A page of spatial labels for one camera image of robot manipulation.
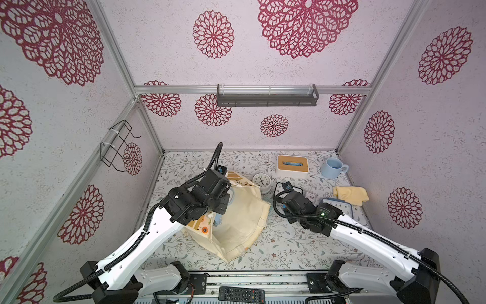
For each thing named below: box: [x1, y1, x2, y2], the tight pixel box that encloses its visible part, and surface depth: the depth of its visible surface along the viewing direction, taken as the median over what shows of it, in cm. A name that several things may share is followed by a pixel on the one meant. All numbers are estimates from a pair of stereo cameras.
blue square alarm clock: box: [322, 197, 354, 220], surface depth 95 cm
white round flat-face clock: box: [252, 172, 272, 195], surface depth 102 cm
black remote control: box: [218, 286, 266, 304], surface depth 72 cm
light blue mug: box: [320, 157, 349, 180], surface depth 109 cm
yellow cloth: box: [332, 186, 370, 206], surface depth 99 cm
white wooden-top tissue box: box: [275, 154, 310, 179], surface depth 110 cm
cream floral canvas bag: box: [182, 171, 271, 262], surface depth 85 cm
